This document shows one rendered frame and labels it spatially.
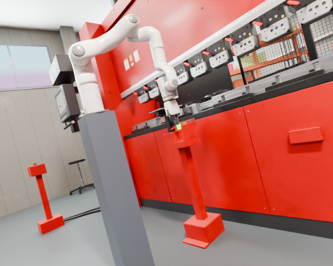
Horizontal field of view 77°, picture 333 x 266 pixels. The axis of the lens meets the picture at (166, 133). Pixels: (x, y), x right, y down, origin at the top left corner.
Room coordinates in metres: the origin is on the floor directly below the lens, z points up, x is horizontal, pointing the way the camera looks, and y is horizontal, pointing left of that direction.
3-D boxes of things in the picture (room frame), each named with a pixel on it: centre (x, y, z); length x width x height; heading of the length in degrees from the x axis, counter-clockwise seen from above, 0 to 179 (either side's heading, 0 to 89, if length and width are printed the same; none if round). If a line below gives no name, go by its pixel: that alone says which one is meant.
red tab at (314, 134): (1.13, -0.72, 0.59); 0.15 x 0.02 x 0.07; 42
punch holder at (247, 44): (1.42, -0.67, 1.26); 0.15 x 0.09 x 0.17; 42
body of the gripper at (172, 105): (1.44, -0.08, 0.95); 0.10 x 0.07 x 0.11; 133
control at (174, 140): (1.52, -0.10, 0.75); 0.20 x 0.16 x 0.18; 43
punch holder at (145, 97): (2.32, 0.13, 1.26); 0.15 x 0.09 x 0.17; 42
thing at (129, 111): (2.85, 0.36, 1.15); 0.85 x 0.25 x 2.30; 132
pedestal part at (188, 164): (1.52, -0.10, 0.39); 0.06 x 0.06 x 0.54; 43
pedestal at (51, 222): (2.59, 1.67, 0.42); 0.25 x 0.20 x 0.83; 132
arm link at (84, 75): (1.32, 0.40, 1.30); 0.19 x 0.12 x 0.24; 17
